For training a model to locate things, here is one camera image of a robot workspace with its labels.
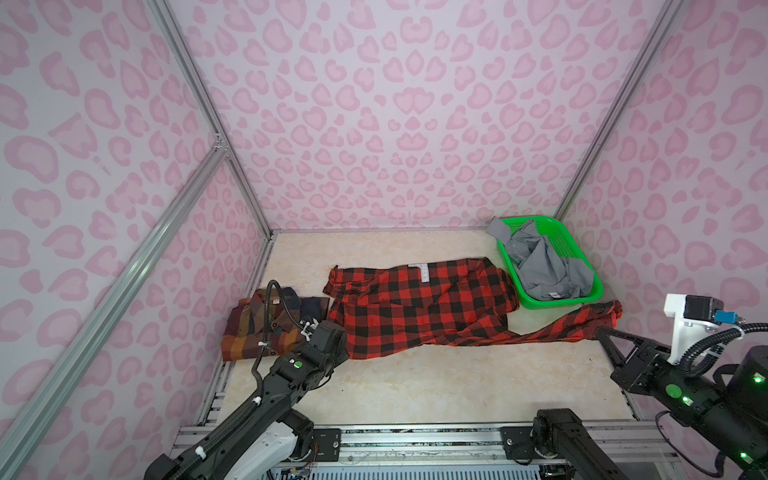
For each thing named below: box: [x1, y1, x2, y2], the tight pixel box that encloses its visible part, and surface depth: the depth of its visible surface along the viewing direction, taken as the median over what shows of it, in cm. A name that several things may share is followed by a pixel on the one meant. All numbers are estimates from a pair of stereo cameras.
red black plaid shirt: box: [323, 258, 623, 360], surface depth 100 cm
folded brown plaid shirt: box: [221, 287, 330, 361], surface depth 94 cm
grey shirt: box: [486, 217, 593, 301], surface depth 105 cm
